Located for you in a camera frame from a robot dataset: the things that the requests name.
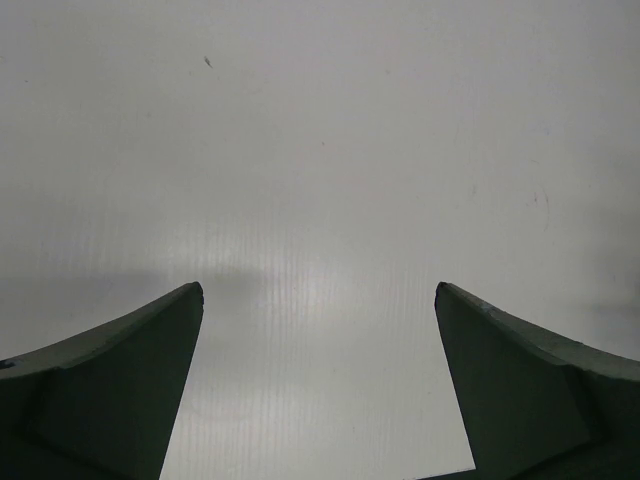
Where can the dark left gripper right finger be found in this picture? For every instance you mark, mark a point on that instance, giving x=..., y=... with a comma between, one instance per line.
x=536, y=404

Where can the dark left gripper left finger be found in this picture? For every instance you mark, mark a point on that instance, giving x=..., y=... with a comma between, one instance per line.
x=101, y=404

